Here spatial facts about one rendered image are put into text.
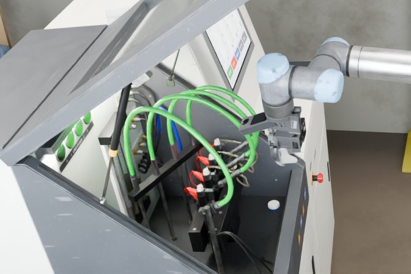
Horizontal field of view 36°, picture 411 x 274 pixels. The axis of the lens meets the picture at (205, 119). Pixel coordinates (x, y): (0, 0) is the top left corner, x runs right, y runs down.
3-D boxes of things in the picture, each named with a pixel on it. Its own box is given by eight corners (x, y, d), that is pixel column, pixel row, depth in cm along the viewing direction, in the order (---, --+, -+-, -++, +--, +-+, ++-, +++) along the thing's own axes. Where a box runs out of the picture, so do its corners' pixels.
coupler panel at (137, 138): (144, 169, 209) (121, 87, 193) (134, 169, 210) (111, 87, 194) (155, 146, 219) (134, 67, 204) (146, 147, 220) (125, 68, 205)
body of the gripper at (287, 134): (300, 155, 158) (295, 122, 150) (267, 151, 161) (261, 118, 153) (307, 133, 163) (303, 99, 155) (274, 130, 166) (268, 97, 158)
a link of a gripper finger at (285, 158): (298, 175, 166) (294, 152, 159) (276, 173, 168) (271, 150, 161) (300, 166, 168) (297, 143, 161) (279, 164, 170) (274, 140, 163)
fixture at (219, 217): (228, 270, 193) (219, 232, 185) (197, 268, 196) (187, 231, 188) (246, 199, 221) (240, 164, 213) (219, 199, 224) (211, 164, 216)
